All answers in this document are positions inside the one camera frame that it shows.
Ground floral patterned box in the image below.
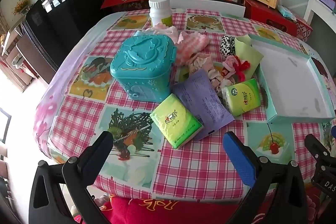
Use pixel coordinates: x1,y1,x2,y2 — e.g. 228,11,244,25
293,15,314,42

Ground teal plastic toy case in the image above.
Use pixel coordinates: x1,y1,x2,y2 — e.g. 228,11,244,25
110,34,176,103

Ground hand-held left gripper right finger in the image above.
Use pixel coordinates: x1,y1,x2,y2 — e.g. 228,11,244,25
223,131,309,224

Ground leopard print scrunchie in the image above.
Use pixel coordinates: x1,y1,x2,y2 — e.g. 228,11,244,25
220,35,236,57

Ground light green cloth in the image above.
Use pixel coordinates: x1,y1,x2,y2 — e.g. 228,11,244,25
234,36,264,75

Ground yellow flowers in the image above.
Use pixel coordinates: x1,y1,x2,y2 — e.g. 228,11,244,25
13,0,33,15

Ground teal shallow cardboard box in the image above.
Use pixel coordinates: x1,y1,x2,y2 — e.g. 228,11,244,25
248,33,336,124

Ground pink floral cloth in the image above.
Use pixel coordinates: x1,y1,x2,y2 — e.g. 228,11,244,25
188,53,237,92

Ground red box with handle slot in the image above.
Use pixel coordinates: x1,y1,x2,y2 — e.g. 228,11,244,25
244,0,298,36

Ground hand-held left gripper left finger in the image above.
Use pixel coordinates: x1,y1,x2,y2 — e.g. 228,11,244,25
29,131,114,224

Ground pink fluffy towel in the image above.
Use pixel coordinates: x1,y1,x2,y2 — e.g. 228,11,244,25
146,24,210,67

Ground pink red yarn flower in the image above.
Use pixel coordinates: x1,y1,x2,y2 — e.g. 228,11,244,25
223,55,252,82

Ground white pill bottle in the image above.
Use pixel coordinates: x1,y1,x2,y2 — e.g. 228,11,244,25
149,0,173,27

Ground black cabinet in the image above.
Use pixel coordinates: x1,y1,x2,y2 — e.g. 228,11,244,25
16,0,112,84

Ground red embroidered cloth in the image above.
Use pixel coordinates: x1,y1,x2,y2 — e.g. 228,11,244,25
99,195,266,224

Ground white desk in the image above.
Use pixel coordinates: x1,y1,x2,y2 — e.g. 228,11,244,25
303,0,336,31

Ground green tissue pack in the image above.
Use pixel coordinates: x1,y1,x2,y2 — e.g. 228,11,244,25
222,79,261,117
150,94,204,150

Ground pale blue plastic bag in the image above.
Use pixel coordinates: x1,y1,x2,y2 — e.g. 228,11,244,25
278,5,295,18

